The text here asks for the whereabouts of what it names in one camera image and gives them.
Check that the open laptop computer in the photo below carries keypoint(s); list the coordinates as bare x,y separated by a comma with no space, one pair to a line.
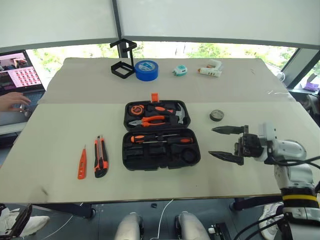
22,75

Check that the orange voltage tester pen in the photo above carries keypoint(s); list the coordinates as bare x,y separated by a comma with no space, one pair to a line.
82,167

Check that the grey slanted window frame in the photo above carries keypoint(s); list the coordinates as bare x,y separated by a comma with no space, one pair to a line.
298,67

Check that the black plastic tool case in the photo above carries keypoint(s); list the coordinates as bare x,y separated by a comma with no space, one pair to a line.
160,167

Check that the small black floor object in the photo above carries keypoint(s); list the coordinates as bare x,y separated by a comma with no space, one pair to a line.
154,205

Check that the white knit sneaker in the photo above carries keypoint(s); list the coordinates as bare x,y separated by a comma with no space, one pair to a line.
268,212

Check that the blue tape roll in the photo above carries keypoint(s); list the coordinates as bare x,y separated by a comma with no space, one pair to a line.
146,76

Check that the purple object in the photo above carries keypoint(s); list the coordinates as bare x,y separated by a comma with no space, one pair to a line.
311,86

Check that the orange black utility knife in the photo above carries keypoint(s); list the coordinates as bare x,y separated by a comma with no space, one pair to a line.
101,167

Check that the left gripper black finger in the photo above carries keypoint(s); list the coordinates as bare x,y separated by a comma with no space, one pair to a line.
17,222

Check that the silver rounded robot leg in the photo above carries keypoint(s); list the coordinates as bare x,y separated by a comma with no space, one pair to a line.
128,227
191,227

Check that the black floor device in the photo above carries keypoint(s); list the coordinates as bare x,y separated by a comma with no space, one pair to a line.
221,232

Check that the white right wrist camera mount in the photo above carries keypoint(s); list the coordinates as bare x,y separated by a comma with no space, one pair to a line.
267,132

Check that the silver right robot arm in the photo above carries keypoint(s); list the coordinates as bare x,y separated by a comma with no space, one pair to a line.
297,172

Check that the white roller blind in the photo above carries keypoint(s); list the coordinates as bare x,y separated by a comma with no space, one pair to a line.
55,20
212,17

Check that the teal white tape measure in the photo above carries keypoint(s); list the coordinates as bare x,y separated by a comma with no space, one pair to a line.
180,70

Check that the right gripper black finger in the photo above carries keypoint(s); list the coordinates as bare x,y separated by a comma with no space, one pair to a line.
230,129
228,157

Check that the eyeglasses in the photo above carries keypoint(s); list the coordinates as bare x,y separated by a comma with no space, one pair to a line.
25,112

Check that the white glue gun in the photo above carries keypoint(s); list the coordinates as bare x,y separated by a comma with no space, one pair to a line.
211,72

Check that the bystander bare hand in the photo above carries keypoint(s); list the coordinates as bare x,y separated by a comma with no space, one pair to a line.
12,101

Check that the orange black tape measure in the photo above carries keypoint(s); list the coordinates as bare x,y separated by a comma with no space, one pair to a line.
136,110

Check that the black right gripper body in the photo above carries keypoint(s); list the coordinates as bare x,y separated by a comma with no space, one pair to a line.
250,146

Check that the grey window frame post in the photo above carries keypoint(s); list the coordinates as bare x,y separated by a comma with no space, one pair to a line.
117,22

